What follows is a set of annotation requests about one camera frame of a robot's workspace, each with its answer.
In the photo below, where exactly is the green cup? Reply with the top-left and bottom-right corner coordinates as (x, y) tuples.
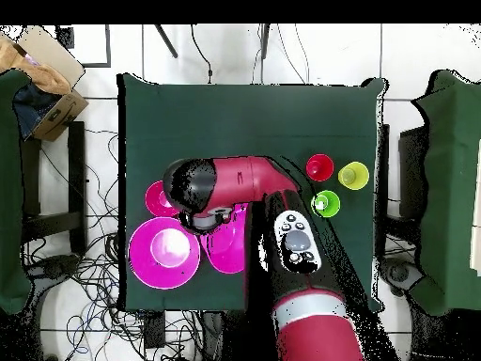
(310, 189), (342, 218)

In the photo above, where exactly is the large pink bowl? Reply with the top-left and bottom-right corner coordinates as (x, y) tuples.
(198, 202), (250, 275)
(128, 216), (202, 290)

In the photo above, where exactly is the black cable with plug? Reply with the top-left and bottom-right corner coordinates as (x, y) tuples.
(189, 24), (214, 85)

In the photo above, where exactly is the crimson bowl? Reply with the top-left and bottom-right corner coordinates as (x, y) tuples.
(145, 180), (180, 218)

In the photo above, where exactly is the cardboard box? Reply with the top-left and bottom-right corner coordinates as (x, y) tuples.
(0, 24), (90, 143)

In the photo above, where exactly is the dark green tablecloth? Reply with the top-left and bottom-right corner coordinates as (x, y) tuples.
(116, 71), (390, 313)

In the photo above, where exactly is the yellow cup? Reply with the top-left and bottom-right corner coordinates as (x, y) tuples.
(336, 161), (370, 192)

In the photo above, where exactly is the black rounded floor base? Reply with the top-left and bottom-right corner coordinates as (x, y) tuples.
(35, 254), (82, 279)

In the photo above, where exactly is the green side table cloth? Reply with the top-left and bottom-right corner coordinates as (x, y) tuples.
(411, 69), (481, 317)
(0, 69), (33, 315)

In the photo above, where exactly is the black floor box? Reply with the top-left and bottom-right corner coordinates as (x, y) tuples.
(143, 310), (167, 350)

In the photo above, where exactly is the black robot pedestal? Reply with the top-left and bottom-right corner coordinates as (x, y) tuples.
(202, 310), (251, 361)

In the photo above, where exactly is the red cup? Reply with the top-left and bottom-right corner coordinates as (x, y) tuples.
(304, 152), (335, 182)

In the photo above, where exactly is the black stool frame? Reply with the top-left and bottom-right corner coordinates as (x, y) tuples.
(20, 120), (88, 257)

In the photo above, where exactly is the black square frame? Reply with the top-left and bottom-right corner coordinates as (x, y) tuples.
(55, 24), (113, 69)

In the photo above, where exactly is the black tripod leg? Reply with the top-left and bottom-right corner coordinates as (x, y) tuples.
(153, 24), (179, 59)
(259, 24), (272, 60)

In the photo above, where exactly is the tangle of black cables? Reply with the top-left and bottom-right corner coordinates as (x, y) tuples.
(22, 127), (204, 361)

